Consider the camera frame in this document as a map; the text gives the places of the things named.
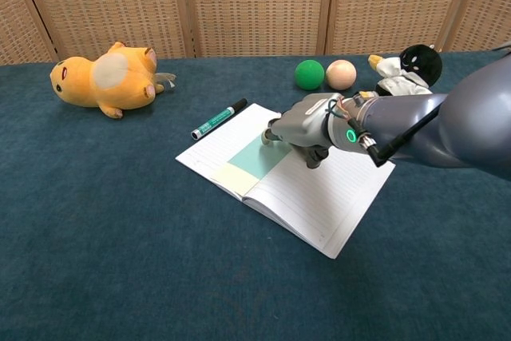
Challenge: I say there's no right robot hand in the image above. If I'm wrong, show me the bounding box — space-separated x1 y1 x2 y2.
261 92 347 169

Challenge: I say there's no blue and white tasselled bookmark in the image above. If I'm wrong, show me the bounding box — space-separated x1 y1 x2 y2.
210 133 295 197

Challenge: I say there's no green ball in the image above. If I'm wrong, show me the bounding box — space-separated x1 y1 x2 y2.
294 59 325 91

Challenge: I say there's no peach ball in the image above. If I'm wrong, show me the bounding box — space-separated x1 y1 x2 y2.
325 59 357 91

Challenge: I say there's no open lined notebook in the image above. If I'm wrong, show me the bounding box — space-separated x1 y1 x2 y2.
175 102 397 260

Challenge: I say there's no green marker pen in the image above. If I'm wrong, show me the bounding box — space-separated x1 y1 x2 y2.
190 97 248 141

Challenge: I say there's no black-headed plush doll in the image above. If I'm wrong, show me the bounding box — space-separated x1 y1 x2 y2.
367 43 444 97

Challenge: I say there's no woven wooden folding screen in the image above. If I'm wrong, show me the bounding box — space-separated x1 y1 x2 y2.
0 0 511 65

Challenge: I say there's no yellow plush toy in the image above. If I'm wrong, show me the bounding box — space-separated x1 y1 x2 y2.
50 41 177 120

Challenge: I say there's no blue table mat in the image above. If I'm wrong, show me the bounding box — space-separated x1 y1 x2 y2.
0 50 511 341

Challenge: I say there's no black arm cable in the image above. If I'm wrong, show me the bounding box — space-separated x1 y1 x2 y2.
367 99 449 169

